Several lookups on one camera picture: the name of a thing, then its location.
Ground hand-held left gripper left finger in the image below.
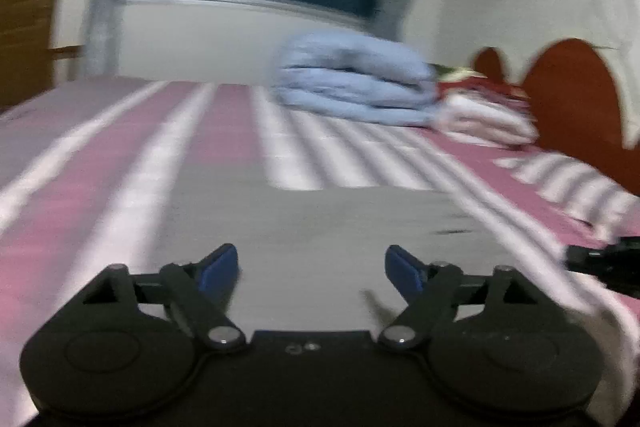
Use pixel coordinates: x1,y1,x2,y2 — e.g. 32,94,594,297
82,243,247,353

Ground red-brown wooden headboard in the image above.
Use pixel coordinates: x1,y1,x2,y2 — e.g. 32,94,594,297
472,38,640,198

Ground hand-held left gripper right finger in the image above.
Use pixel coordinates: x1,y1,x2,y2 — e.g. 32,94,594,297
378,245,542,352

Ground bed with pink striped sheet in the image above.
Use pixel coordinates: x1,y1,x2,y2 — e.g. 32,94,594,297
0,74,640,427

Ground brown wooden door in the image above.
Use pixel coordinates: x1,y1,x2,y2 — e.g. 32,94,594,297
0,0,78,108

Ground grey pants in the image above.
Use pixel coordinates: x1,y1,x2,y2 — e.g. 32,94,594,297
165,177,568,333

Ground folded light blue quilt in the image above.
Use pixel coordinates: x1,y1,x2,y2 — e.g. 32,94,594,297
270,32,441,128

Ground pink striped pillow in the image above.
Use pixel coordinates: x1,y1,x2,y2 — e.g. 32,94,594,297
434,66,540,148

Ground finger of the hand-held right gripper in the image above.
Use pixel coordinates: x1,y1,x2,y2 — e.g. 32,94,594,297
564,236,640,299

